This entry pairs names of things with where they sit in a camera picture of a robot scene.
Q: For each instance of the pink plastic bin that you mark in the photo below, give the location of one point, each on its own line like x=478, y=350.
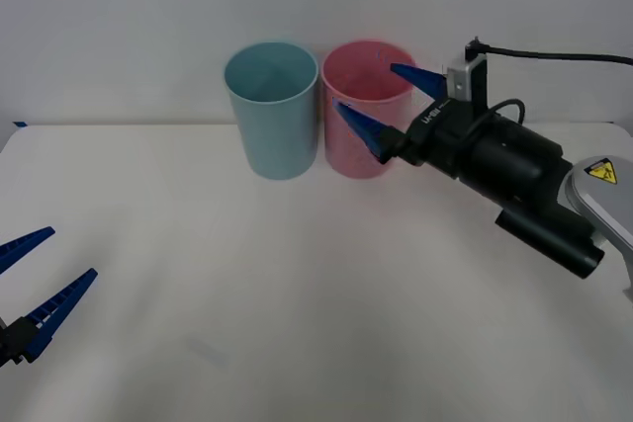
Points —
x=346, y=155

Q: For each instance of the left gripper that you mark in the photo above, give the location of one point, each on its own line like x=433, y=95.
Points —
x=4, y=345

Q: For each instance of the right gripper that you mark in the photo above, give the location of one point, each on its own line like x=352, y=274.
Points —
x=440, y=138

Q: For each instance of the pale blue plastic bin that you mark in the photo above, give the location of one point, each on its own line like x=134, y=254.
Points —
x=277, y=145

